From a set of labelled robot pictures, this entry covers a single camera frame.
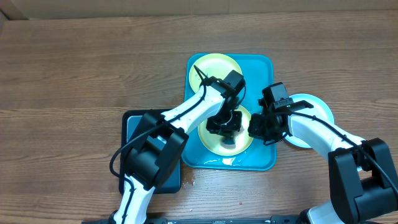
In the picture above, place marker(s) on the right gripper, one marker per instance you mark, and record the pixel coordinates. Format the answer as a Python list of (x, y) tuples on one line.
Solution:
[(258, 133)]

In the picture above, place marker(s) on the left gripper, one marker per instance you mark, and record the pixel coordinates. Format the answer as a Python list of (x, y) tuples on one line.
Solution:
[(230, 130)]

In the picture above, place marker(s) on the yellow-green plate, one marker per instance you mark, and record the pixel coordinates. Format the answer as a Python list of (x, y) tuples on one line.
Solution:
[(213, 65), (213, 141)]

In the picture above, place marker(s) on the light blue plate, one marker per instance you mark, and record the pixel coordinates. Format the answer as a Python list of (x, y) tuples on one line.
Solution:
[(322, 109)]

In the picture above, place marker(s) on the green scrubbing sponge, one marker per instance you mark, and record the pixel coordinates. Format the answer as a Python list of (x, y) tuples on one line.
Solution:
[(228, 141)]

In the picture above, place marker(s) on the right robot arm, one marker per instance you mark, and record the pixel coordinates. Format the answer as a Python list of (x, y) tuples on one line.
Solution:
[(362, 175)]

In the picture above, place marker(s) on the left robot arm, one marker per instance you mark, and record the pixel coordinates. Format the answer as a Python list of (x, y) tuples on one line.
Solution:
[(155, 147)]

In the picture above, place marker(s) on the teal plastic tray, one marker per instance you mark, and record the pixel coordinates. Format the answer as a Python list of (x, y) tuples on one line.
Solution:
[(258, 74)]

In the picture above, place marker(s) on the black rectangular tray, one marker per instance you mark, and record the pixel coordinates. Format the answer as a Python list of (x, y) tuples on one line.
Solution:
[(130, 120)]

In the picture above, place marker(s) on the yellow-green plate top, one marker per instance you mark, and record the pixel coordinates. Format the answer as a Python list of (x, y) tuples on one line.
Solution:
[(213, 65)]

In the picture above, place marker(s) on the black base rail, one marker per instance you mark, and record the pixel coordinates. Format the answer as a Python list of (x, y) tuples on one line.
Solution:
[(275, 219)]

